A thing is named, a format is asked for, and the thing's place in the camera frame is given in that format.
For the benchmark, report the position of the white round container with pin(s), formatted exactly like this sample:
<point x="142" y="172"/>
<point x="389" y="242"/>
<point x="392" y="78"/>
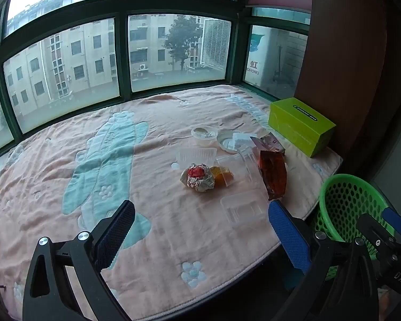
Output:
<point x="204" y="135"/>

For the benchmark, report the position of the tree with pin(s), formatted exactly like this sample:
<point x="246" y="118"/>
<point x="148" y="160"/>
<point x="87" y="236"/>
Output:
<point x="182" y="40"/>

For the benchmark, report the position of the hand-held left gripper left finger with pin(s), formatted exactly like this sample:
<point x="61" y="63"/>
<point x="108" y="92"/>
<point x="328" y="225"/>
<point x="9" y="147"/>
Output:
<point x="117" y="237"/>

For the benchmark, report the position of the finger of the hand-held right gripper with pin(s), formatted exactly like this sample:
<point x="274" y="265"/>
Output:
<point x="371" y="225"/>
<point x="395" y="220"/>

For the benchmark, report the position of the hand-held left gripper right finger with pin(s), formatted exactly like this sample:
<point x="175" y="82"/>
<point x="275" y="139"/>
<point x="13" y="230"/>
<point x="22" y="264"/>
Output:
<point x="289" y="240"/>

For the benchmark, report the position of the clear plastic container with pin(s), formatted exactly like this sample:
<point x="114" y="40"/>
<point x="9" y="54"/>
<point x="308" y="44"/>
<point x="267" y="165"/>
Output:
<point x="244" y="140"/>

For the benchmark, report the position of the beige apartment building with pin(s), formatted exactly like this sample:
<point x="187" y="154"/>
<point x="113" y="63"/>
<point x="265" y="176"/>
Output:
<point x="87" y="57"/>

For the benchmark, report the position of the green window frame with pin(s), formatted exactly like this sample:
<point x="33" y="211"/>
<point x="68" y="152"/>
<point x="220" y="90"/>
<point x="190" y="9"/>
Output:
<point x="122" y="57"/>

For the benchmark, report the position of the long clear plastic tray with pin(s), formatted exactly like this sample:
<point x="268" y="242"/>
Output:
<point x="250" y="167"/>

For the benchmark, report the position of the shiny pink packet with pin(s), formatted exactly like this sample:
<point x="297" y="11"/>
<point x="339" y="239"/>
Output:
<point x="270" y="143"/>

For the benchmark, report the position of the green cardboard box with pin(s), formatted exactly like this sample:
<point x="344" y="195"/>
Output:
<point x="297" y="123"/>

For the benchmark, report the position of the red snack bag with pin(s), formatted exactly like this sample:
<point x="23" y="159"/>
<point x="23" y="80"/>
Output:
<point x="274" y="174"/>

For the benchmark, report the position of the brown wooden cabinet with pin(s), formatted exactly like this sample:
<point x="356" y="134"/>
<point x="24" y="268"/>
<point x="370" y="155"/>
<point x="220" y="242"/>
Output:
<point x="347" y="57"/>

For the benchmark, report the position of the red white wrapper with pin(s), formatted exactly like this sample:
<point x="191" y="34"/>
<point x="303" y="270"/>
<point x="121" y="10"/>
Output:
<point x="197" y="177"/>

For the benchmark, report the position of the orange jelly cup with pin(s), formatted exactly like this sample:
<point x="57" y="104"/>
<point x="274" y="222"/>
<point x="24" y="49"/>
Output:
<point x="222" y="175"/>

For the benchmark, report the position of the pink printed blanket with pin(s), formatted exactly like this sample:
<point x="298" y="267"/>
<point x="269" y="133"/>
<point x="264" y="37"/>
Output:
<point x="160" y="194"/>

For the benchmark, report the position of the round white plastic cup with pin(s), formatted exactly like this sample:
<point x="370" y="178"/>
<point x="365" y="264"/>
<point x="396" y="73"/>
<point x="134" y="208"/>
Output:
<point x="225" y="142"/>

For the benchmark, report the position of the green perforated plastic basket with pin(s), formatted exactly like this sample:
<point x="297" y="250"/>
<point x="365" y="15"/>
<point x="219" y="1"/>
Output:
<point x="347" y="200"/>

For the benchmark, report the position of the white louvred panel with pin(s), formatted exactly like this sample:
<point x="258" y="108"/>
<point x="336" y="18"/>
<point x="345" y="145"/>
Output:
<point x="215" y="43"/>

